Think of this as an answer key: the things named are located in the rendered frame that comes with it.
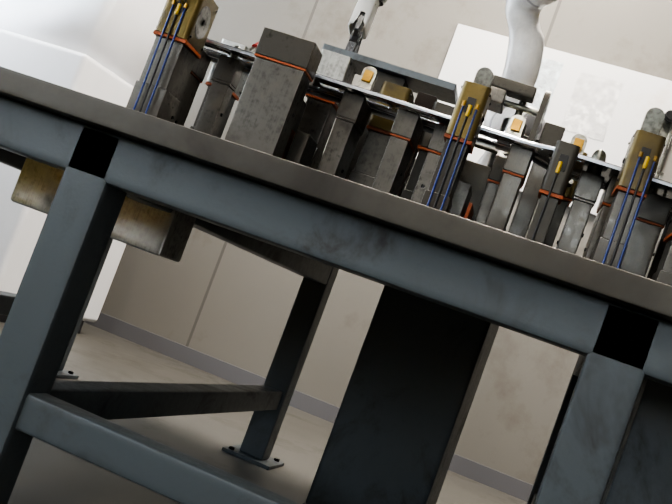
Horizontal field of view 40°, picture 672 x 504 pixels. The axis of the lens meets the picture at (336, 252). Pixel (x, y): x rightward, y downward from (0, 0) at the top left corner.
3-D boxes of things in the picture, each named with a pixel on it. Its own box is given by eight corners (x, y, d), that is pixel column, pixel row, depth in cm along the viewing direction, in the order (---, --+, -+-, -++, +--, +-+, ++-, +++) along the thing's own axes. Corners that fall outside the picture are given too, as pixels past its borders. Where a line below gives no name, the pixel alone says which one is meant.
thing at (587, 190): (538, 294, 200) (582, 169, 202) (536, 296, 205) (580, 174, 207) (560, 302, 199) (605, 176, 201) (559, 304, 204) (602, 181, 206)
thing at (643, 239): (597, 315, 198) (642, 188, 200) (595, 316, 202) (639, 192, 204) (630, 327, 197) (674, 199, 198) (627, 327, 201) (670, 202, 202)
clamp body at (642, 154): (576, 297, 174) (637, 123, 176) (571, 301, 186) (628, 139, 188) (611, 309, 173) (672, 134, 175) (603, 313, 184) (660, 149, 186)
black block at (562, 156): (507, 275, 181) (557, 135, 183) (506, 280, 191) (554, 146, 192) (533, 285, 180) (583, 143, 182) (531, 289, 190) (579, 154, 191)
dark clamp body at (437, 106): (379, 247, 225) (433, 100, 227) (384, 253, 237) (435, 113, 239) (407, 257, 224) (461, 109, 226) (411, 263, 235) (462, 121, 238)
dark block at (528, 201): (487, 284, 222) (545, 121, 225) (487, 287, 229) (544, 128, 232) (507, 291, 221) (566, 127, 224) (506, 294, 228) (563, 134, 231)
